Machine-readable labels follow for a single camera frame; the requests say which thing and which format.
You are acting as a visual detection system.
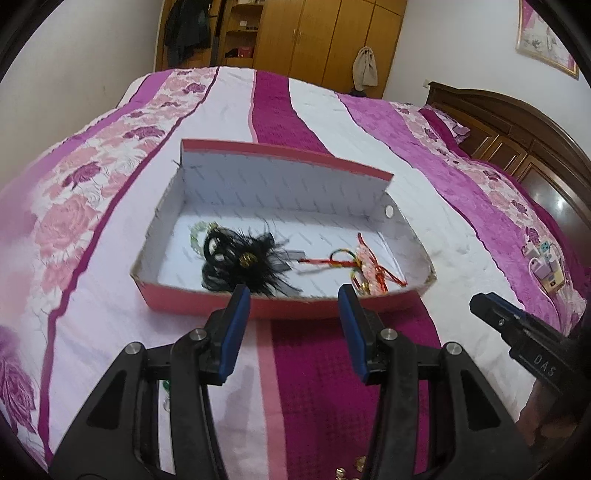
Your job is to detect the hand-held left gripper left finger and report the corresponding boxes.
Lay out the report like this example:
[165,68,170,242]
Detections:
[48,284,252,480]

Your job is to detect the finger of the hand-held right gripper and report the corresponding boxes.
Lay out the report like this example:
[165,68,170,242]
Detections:
[468,298,520,346]
[480,292,546,329]

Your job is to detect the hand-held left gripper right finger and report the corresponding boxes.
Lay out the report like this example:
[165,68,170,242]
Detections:
[337,284,539,480]

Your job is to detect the black feather hair accessory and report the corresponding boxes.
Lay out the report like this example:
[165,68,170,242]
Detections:
[201,225,306,296]

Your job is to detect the multicolour cord bracelet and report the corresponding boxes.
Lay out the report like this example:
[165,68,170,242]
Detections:
[329,248,374,296]

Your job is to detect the pink pig bead bracelet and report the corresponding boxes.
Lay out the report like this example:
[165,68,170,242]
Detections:
[355,244,384,282]

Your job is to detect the red gold tassel ornament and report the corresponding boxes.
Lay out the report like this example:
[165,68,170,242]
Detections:
[299,233,408,289]

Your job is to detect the pale green bead bracelet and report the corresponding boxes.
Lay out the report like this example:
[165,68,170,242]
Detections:
[188,220,221,254]

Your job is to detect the red cardboard box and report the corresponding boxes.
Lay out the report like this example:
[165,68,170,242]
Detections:
[130,138,437,320]

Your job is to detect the person's right hand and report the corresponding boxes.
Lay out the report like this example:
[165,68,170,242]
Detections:
[517,381,583,449]

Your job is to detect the white charger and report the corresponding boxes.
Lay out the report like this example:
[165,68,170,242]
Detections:
[529,256,552,282]

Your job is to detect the chargers and plugs cluster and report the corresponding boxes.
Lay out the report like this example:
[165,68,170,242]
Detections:
[538,240,568,294]

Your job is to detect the dark wooden headboard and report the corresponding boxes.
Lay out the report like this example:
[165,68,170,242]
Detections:
[425,82,591,296]

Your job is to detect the purple floral pillow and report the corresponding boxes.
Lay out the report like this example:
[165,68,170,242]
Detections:
[418,105,472,145]

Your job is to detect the beige hanging bag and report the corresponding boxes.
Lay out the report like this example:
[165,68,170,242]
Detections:
[352,46,378,91]

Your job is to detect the wooden wardrobe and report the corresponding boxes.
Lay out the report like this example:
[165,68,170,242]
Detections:
[154,0,409,100]

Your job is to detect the dark hanging jackets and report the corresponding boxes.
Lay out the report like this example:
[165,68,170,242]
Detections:
[164,0,212,68]

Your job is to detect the framed wall picture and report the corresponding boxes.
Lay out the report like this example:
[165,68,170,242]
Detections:
[515,0,580,79]

